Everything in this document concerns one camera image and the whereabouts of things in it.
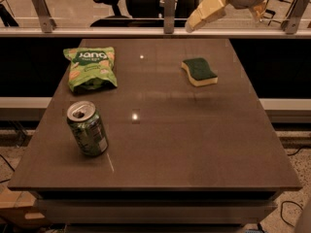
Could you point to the right metal railing bracket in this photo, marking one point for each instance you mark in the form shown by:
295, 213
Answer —
291, 23

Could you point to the green snack bag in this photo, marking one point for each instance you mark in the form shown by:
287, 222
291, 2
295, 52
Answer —
91, 68

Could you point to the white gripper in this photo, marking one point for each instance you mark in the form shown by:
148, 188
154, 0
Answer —
210, 9

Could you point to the wooden chair in background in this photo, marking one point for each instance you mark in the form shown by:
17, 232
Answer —
277, 10

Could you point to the metal railing bracket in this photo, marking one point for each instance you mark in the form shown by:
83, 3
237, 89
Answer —
169, 16
291, 23
46, 21

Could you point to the left metal railing bracket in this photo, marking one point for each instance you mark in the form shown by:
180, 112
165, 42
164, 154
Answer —
46, 21

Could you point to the green soda can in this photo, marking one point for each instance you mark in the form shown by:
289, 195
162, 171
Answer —
87, 128

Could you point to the middle metal railing bracket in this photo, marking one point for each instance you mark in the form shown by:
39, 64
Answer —
169, 16

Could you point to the green and yellow sponge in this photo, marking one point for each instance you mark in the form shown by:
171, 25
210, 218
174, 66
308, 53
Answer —
199, 72

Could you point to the cardboard box under table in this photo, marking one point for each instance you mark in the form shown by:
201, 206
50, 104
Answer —
18, 208

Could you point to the black office chair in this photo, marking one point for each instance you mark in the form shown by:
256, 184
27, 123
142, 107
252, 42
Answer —
144, 13

